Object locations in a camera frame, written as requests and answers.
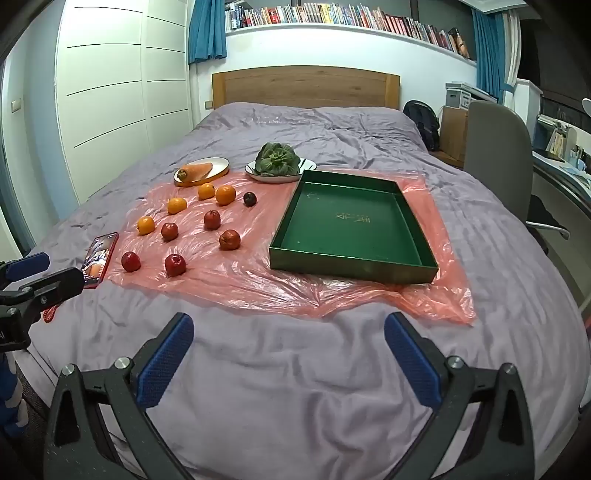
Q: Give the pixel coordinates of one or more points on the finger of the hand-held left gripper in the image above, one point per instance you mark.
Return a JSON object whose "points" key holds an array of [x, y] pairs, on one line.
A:
{"points": [[51, 284], [27, 267]]}

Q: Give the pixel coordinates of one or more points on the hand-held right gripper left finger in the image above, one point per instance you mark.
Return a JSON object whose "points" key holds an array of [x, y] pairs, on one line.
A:
{"points": [[166, 360]]}

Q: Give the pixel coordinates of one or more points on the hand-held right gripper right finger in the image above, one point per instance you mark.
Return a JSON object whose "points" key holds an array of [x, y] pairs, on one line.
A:
{"points": [[413, 364]]}

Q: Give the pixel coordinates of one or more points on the red apple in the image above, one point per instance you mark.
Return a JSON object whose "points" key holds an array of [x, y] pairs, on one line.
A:
{"points": [[229, 240], [175, 265], [169, 231], [212, 219], [130, 261]]}

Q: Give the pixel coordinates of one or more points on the orange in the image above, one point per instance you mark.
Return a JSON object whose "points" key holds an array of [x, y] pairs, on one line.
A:
{"points": [[206, 191], [146, 225], [177, 206], [226, 194]]}

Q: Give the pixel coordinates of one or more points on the green tray box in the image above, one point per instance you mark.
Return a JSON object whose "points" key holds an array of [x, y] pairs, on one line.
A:
{"points": [[351, 221]]}

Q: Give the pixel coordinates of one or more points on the person's left hand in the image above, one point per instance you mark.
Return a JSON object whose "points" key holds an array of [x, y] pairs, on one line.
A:
{"points": [[8, 397]]}

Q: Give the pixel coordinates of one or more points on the red smartphone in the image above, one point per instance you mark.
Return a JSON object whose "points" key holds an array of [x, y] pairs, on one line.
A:
{"points": [[99, 261]]}

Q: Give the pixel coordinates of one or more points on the red plastic sheet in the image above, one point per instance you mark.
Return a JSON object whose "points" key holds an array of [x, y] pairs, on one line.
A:
{"points": [[258, 281]]}

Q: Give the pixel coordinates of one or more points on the dark purple plum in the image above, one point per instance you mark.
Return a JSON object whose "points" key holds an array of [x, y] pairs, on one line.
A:
{"points": [[250, 199]]}

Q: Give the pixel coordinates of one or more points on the carrot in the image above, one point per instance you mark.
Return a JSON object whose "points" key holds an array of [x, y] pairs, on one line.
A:
{"points": [[198, 171]]}

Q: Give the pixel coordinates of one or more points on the white wardrobe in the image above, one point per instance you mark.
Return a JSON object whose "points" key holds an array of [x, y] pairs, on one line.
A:
{"points": [[115, 101]]}

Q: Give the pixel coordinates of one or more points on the orange-rimmed white plate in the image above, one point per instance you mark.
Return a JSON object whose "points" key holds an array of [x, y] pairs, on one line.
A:
{"points": [[220, 165]]}

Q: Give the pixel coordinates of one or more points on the striped white plate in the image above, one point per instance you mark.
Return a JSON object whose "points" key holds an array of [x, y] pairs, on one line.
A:
{"points": [[307, 165]]}

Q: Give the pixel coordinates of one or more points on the grey chair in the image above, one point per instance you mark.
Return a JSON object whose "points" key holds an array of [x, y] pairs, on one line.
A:
{"points": [[498, 152]]}

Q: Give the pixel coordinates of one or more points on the green bok choy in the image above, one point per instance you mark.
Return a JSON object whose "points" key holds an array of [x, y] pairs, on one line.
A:
{"points": [[277, 159]]}

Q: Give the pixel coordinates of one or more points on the wooden nightstand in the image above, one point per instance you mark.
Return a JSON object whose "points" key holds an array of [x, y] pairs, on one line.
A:
{"points": [[452, 134]]}

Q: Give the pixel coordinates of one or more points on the cluttered desk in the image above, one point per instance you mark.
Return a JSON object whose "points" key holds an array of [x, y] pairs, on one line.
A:
{"points": [[563, 175]]}

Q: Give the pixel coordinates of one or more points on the black backpack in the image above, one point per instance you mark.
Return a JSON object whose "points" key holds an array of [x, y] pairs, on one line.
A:
{"points": [[422, 122]]}

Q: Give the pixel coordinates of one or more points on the white storage box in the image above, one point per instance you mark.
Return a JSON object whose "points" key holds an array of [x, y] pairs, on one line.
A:
{"points": [[461, 94]]}

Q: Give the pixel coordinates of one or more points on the blue curtain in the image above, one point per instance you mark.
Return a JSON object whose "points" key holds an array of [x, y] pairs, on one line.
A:
{"points": [[489, 55], [207, 32]]}

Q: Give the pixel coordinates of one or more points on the wooden headboard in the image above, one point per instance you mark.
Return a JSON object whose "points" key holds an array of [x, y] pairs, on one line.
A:
{"points": [[304, 87]]}

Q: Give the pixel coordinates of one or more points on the white desk lamp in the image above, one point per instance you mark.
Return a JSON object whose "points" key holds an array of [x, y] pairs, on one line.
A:
{"points": [[587, 106]]}

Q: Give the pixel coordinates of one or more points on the row of books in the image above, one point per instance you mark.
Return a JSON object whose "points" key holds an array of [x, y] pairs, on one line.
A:
{"points": [[323, 14]]}

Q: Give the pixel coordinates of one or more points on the white wall switch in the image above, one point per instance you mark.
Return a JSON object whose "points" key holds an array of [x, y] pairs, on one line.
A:
{"points": [[16, 105]]}

